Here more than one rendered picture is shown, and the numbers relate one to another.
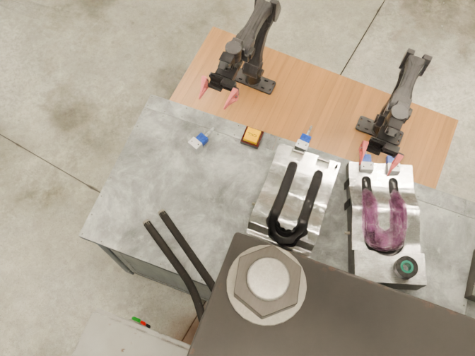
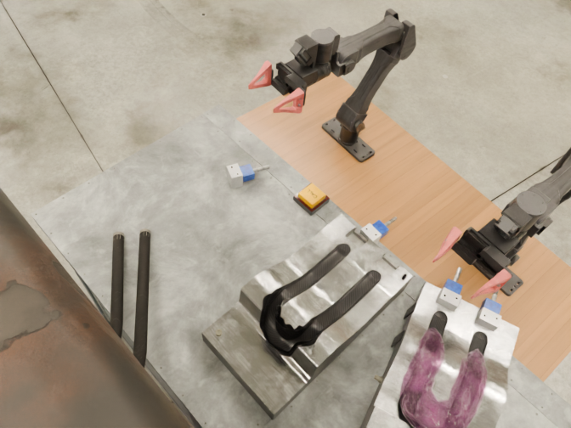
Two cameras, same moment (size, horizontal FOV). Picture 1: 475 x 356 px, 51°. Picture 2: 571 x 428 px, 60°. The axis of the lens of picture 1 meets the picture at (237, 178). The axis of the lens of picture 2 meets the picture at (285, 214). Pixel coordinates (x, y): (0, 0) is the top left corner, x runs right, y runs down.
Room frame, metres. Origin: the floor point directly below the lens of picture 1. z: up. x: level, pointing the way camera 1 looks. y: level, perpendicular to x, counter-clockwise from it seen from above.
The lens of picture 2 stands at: (0.10, -0.29, 2.04)
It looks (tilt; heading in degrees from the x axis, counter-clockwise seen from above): 56 degrees down; 20
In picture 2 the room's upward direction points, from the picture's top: 8 degrees clockwise
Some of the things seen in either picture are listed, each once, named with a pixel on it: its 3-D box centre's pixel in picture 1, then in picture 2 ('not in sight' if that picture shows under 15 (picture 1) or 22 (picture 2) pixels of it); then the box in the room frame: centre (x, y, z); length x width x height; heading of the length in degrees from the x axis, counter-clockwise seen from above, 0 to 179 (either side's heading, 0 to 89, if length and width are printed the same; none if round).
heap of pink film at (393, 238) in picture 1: (384, 217); (445, 380); (0.58, -0.57, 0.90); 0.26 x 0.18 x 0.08; 177
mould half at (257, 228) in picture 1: (290, 209); (311, 304); (0.62, -0.21, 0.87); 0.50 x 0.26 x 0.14; 160
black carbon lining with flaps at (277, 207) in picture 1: (295, 202); (320, 295); (0.63, -0.22, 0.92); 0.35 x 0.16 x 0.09; 160
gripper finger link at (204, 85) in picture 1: (208, 89); (267, 82); (0.95, 0.11, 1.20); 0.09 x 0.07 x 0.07; 156
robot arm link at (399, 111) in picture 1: (399, 113); (528, 212); (0.84, -0.54, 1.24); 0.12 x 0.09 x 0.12; 156
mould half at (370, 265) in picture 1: (383, 221); (441, 388); (0.57, -0.57, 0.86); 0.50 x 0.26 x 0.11; 177
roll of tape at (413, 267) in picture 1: (405, 267); not in sight; (0.38, -0.61, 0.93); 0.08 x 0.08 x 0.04
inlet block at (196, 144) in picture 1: (203, 138); (249, 171); (0.95, 0.15, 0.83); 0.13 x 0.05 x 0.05; 138
